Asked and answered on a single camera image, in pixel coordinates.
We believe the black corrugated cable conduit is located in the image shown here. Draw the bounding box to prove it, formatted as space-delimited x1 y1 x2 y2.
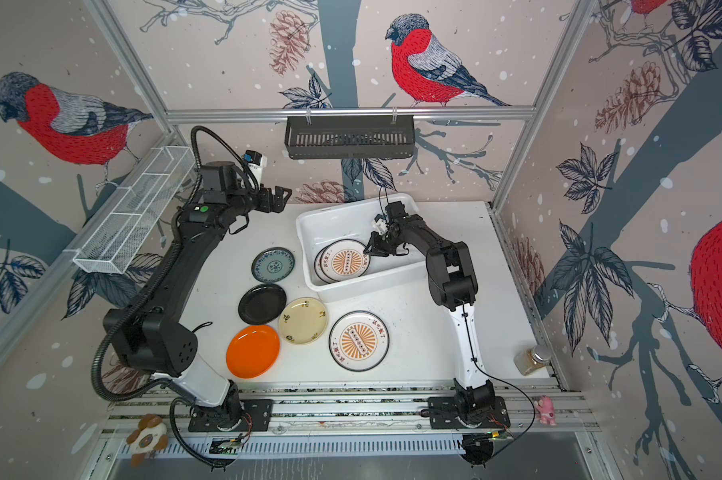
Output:
90 263 182 403

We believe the small glass jar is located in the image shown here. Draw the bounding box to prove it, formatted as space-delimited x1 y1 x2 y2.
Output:
514 344 552 376

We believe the black plate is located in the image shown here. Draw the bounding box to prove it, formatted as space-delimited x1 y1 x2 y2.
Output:
238 283 287 325

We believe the aluminium horizontal rail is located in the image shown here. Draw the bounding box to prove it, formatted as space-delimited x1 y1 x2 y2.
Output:
164 106 537 125

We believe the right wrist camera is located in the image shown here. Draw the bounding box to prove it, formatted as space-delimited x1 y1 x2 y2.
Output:
373 215 388 236

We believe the white wire mesh shelf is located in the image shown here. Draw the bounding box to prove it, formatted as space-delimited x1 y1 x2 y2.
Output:
73 146 195 274

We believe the white plastic bin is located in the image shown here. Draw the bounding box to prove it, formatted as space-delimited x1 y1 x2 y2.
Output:
296 200 426 302

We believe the pink plush toy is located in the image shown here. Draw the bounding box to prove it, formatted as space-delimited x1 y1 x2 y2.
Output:
534 395 557 426

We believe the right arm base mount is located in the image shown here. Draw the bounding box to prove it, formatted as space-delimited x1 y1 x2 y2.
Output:
419 395 511 430

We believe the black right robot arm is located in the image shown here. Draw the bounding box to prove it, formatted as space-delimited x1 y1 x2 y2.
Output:
364 201 497 425

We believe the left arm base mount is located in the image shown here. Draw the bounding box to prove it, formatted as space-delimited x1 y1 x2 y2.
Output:
188 399 274 434

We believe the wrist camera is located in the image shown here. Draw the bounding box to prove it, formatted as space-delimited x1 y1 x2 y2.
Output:
243 150 267 184
373 215 388 236

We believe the black hanging wire basket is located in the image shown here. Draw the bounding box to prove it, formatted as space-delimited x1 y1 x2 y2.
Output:
284 114 416 160

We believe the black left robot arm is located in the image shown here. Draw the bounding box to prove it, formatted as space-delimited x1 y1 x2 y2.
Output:
90 186 292 408

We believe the cream yellow plate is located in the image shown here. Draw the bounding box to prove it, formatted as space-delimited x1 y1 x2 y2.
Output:
278 297 328 345

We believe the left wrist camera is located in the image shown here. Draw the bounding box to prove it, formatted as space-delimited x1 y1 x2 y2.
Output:
243 150 267 184

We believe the teal patterned plate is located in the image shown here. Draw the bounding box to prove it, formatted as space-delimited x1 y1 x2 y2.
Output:
251 247 295 283

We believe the brown white plush toy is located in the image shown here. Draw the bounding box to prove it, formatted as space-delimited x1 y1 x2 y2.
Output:
126 414 169 468

